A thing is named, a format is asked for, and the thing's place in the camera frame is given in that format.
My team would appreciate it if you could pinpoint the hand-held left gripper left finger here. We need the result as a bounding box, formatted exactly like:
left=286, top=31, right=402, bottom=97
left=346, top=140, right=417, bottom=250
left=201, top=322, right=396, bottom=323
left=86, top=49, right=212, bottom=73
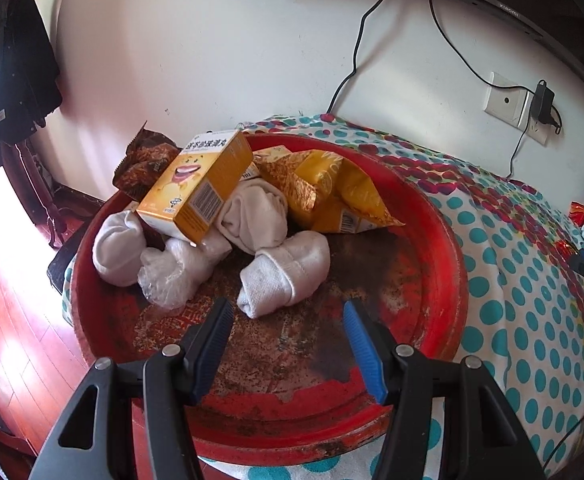
left=28, top=297, right=235, bottom=480

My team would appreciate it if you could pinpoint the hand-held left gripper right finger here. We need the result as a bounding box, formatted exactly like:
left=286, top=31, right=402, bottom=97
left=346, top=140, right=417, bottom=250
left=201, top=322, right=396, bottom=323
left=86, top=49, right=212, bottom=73
left=343, top=299, right=545, bottom=480

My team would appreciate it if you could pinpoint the round red tray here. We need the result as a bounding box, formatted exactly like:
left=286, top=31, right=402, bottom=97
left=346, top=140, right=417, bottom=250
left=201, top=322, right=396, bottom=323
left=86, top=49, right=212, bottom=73
left=69, top=132, right=469, bottom=463

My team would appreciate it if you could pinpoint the clear plastic bag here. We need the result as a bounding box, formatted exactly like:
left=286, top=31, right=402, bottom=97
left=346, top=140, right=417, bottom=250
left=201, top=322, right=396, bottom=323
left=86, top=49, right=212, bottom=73
left=138, top=236, right=233, bottom=311

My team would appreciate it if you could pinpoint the white sock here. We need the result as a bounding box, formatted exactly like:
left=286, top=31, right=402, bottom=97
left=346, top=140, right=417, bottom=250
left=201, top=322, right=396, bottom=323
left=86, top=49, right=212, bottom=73
left=236, top=231, right=331, bottom=319
left=217, top=179, right=290, bottom=252
left=93, top=210, right=147, bottom=288

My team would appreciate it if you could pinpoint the large yellow medicine box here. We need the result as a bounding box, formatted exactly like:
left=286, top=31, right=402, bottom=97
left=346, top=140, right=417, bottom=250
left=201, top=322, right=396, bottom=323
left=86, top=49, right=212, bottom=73
left=136, top=131, right=255, bottom=245

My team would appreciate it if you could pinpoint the yellow snack bag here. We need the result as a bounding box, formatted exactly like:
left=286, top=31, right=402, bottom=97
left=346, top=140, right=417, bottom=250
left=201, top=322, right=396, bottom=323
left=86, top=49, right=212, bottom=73
left=257, top=149, right=407, bottom=235

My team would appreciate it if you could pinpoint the brown snack wrapper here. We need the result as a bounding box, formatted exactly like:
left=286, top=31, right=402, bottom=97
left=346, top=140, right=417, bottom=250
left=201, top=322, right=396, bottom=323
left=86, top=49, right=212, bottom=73
left=113, top=121, right=180, bottom=192

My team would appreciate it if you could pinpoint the polka dot blanket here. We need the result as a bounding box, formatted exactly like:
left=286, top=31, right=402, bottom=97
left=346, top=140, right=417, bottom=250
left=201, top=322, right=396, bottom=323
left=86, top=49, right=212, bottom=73
left=62, top=112, right=584, bottom=480

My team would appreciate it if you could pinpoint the black power adapter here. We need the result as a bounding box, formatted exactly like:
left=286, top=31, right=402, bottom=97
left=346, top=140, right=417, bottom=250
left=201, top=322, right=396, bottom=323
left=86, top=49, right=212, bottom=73
left=529, top=80, right=554, bottom=123

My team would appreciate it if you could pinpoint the dark hanging clothing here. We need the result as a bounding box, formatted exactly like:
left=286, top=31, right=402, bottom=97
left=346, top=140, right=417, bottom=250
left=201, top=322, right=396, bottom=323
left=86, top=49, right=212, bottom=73
left=0, top=0, right=62, bottom=181

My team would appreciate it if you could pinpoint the black adapter cable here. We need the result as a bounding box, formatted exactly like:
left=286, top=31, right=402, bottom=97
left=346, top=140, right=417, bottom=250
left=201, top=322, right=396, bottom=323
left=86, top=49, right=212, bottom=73
left=509, top=130, right=530, bottom=176

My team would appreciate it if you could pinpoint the white power wall socket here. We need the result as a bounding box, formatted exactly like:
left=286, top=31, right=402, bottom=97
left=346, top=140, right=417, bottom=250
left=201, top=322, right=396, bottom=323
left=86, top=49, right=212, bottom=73
left=524, top=95, right=555, bottom=146

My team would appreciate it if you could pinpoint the white round-hole wall socket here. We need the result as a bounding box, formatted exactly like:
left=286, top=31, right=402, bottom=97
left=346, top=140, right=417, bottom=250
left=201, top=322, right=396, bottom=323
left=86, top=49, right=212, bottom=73
left=484, top=71, right=535, bottom=126

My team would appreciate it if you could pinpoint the black cable to socket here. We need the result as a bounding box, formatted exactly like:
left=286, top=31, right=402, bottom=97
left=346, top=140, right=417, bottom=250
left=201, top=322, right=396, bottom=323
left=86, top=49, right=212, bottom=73
left=428, top=0, right=498, bottom=86

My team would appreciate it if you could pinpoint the thin black monitor cable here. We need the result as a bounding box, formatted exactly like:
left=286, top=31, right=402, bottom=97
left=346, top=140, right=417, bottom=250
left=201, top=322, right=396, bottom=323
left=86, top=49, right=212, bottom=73
left=326, top=0, right=397, bottom=113

